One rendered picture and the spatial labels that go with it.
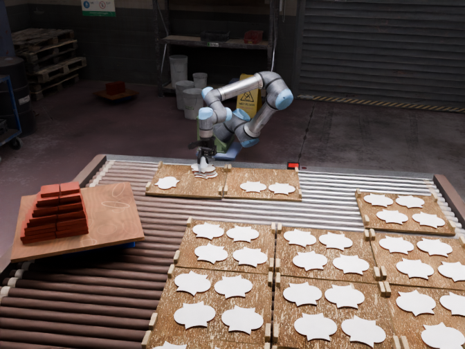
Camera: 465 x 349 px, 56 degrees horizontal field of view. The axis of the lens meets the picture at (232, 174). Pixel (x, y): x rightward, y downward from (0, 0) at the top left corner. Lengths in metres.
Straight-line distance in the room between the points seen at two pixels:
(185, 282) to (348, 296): 0.62
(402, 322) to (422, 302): 0.14
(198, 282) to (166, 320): 0.21
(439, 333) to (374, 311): 0.21
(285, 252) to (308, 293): 0.27
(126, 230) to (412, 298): 1.14
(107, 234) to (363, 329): 1.04
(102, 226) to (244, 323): 0.75
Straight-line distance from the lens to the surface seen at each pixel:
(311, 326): 1.60
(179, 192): 2.34
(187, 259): 1.87
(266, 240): 1.98
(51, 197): 1.83
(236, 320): 1.59
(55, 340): 1.67
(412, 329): 1.70
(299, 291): 1.72
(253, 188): 2.36
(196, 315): 1.61
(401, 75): 7.08
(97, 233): 1.90
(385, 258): 1.99
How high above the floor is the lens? 2.08
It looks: 27 degrees down
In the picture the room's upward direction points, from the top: 1 degrees clockwise
